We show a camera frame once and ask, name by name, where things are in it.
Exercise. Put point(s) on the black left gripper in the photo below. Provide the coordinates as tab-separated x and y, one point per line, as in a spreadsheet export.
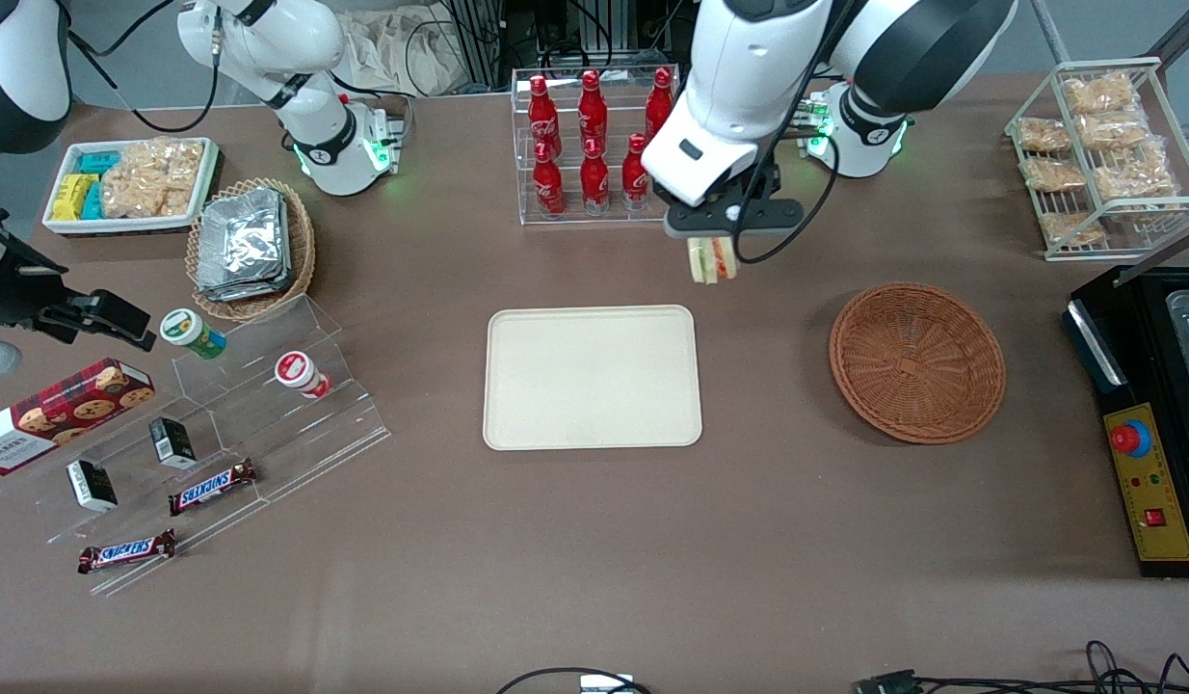
768	177

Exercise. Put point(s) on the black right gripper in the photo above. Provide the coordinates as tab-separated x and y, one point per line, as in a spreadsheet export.
18	289

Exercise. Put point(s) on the triangular sandwich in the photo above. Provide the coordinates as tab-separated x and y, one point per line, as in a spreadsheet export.
712	260

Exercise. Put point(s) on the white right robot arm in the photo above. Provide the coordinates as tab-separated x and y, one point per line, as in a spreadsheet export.
310	58

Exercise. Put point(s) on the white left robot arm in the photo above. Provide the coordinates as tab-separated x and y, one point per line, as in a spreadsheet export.
749	77

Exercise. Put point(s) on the white rectangular snack tray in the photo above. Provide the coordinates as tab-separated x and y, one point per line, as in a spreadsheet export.
201	178

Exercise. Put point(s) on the beige rectangular tray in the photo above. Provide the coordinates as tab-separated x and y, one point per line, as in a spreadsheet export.
593	378

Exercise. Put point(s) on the oval wicker basket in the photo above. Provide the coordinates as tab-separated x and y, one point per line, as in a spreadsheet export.
301	251

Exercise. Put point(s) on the round brown wicker basket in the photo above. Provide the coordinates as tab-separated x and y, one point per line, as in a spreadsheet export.
917	364

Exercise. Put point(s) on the red cola bottle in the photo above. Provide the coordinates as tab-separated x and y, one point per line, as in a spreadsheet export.
633	169
542	116
594	183
548	188
658	101
593	111

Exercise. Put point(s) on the red tartan cookie box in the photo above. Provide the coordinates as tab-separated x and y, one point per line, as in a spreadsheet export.
65	414

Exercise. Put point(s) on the green snack cup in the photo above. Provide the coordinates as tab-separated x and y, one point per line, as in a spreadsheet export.
192	333

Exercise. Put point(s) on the clear acrylic bottle rack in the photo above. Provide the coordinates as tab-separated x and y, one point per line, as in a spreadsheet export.
599	207

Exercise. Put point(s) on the yellow snack packet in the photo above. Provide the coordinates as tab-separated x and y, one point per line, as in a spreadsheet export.
76	186
69	207

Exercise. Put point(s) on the teal snack packet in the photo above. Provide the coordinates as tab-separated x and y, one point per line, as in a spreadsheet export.
92	200
98	162

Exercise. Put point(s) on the small black box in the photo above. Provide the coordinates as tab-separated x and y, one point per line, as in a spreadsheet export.
92	486
173	443

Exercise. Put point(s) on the clear bag of crackers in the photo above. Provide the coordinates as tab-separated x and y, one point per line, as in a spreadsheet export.
151	178

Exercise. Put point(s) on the stack of silver foil packs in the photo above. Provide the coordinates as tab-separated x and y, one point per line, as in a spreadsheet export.
243	246

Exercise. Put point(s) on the brown chocolate bar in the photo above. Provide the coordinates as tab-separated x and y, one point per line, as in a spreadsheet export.
127	551
212	487

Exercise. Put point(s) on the red snack cup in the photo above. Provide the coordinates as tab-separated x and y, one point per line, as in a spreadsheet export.
301	374

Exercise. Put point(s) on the clear acrylic stepped stand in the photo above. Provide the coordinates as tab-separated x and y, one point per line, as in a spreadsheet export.
296	443

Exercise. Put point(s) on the clear bag of fried snacks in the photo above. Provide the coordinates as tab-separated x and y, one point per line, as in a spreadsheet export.
1134	178
1100	93
1115	133
1054	173
1043	135

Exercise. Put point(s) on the crumpled beige cloth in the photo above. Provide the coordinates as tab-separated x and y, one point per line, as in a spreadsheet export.
402	48

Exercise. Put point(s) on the black machine with yellow panel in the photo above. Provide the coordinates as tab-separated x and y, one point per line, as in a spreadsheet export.
1144	386

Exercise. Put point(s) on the red emergency stop button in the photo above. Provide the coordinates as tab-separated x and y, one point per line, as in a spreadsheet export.
1129	439

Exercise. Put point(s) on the small white device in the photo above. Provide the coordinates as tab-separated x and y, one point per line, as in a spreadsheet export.
606	684

